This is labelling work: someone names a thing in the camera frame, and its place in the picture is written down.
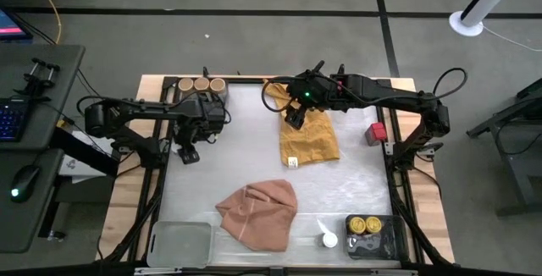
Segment black floor cable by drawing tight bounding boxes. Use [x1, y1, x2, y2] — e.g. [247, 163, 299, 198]
[75, 69, 133, 116]

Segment grey desk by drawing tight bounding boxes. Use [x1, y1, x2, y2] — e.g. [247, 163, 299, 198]
[0, 43, 86, 150]

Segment mustard yellow cloth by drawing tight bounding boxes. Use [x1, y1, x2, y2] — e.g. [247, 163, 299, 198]
[264, 79, 341, 169]

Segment white table mat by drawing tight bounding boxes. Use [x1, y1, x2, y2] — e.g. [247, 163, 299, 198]
[158, 81, 401, 268]

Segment yellow cable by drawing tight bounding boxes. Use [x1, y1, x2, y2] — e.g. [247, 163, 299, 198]
[27, 0, 64, 45]

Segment black cable bundle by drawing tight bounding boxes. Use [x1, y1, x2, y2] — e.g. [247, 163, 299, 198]
[99, 169, 164, 264]
[387, 169, 452, 267]

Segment white floor cable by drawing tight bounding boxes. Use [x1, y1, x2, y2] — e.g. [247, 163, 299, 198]
[481, 24, 542, 53]

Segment black desk clamp stand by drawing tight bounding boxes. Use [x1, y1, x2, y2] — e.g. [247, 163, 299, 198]
[12, 58, 61, 102]

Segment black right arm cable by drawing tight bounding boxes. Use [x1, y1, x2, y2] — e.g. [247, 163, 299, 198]
[431, 67, 469, 99]

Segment black backlit keyboard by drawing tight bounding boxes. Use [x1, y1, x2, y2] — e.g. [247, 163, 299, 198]
[0, 97, 30, 144]

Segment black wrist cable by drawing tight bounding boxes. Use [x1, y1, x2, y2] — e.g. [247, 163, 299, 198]
[261, 81, 293, 115]
[210, 105, 233, 144]

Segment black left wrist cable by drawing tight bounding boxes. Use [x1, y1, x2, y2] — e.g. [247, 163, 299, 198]
[210, 105, 233, 144]

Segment black equipment stand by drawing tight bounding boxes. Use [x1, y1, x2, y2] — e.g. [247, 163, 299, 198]
[465, 76, 542, 218]

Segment black aluminium table frame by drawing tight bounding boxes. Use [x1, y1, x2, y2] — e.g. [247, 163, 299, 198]
[160, 75, 424, 268]

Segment computer monitor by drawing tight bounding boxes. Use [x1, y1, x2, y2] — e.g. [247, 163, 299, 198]
[0, 7, 33, 42]

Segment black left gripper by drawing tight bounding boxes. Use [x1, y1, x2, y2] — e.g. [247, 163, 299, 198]
[169, 92, 227, 166]

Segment smoky grey plastic bin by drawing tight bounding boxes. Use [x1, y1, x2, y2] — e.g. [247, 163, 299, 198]
[175, 79, 230, 119]

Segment white box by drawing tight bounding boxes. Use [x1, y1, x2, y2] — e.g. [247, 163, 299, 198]
[58, 130, 118, 184]

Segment black computer mouse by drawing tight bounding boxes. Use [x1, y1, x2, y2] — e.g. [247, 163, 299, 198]
[8, 163, 41, 204]

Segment clear plastic bin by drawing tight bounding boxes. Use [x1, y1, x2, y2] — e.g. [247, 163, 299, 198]
[146, 220, 214, 268]

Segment white pole with round base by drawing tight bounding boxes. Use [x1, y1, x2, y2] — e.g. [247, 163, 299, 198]
[447, 0, 529, 38]

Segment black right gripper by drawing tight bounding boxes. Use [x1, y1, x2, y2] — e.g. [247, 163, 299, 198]
[284, 59, 340, 132]

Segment yellow-lid seasoning jar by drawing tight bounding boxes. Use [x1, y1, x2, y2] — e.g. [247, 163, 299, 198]
[347, 216, 368, 236]
[365, 215, 383, 235]

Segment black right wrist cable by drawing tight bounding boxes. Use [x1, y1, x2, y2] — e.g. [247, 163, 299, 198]
[261, 81, 293, 115]

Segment pink woven cloth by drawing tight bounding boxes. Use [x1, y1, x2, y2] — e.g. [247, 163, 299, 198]
[214, 178, 299, 252]

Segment black plastic bin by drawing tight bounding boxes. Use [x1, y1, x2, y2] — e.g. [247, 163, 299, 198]
[343, 214, 408, 262]

